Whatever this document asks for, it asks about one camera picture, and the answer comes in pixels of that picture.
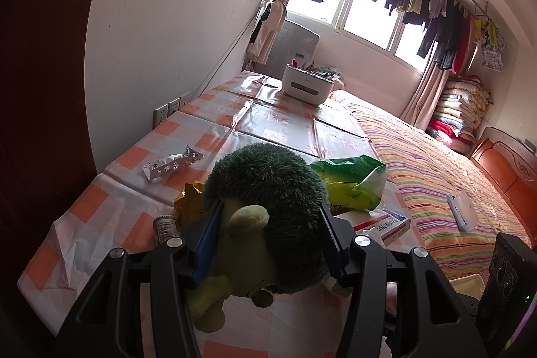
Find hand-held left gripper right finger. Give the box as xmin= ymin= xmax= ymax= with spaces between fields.
xmin=316 ymin=203 xmax=483 ymax=358

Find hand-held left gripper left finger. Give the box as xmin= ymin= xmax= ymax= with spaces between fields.
xmin=56 ymin=201 xmax=225 ymax=358

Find yellow snack wrapper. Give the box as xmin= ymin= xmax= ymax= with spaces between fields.
xmin=174 ymin=182 xmax=208 ymax=235

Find white plastic bin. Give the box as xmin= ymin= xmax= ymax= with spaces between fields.
xmin=449 ymin=273 xmax=489 ymax=300

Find white red blue medicine box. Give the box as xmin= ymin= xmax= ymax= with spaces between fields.
xmin=333 ymin=209 xmax=412 ymax=245

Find green hedgehog plush toy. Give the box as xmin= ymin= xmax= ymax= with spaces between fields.
xmin=185 ymin=143 xmax=332 ymax=334

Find silver blister pack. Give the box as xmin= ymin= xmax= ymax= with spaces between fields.
xmin=143 ymin=145 xmax=207 ymax=182

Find green plastic bag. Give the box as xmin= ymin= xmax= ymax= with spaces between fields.
xmin=309 ymin=155 xmax=387 ymax=216

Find blue white lint brush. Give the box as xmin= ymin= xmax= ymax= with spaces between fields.
xmin=445 ymin=191 xmax=479 ymax=232

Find wooden bed headboard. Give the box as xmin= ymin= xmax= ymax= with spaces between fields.
xmin=470 ymin=126 xmax=537 ymax=250

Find bed with striped cover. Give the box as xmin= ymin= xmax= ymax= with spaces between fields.
xmin=327 ymin=90 xmax=533 ymax=283

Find white desktop organizer box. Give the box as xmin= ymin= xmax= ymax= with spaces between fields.
xmin=281 ymin=63 xmax=336 ymax=105

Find pile of small clothes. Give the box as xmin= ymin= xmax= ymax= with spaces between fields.
xmin=310 ymin=64 xmax=345 ymax=90

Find stack of folded quilts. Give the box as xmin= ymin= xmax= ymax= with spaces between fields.
xmin=426 ymin=77 xmax=491 ymax=155

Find grey floor air conditioner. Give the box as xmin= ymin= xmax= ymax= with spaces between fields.
xmin=268 ymin=20 xmax=320 ymax=78

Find row of hanging clothes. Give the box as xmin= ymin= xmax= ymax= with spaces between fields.
xmin=354 ymin=0 xmax=508 ymax=73

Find grey wall cable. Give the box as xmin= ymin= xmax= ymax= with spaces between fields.
xmin=197 ymin=3 xmax=269 ymax=94

